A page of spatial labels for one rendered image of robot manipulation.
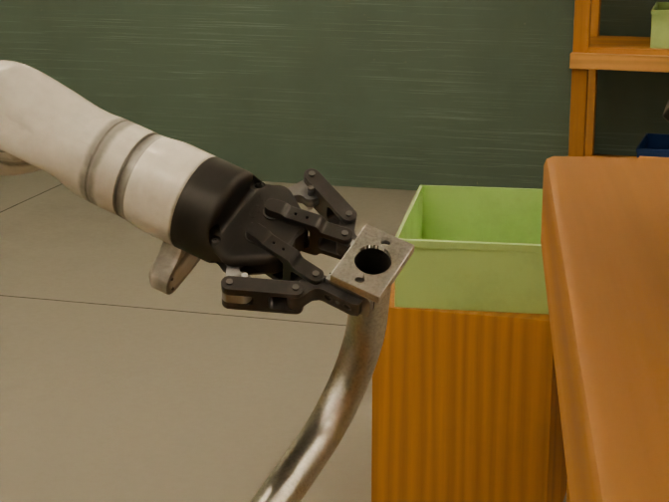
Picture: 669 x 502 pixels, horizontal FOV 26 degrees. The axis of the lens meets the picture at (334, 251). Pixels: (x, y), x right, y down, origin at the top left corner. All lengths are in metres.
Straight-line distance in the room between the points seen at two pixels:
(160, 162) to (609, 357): 0.75
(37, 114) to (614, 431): 0.85
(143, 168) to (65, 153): 0.07
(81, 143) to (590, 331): 0.77
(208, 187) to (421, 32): 6.40
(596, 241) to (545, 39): 6.87
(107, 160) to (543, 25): 6.29
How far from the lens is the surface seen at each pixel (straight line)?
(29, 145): 1.12
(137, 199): 1.08
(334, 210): 1.08
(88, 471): 4.18
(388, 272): 1.03
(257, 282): 1.04
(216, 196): 1.06
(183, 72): 7.85
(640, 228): 0.48
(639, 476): 0.29
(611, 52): 6.71
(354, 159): 7.63
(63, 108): 1.12
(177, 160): 1.08
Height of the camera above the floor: 1.66
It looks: 15 degrees down
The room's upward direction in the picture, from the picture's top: straight up
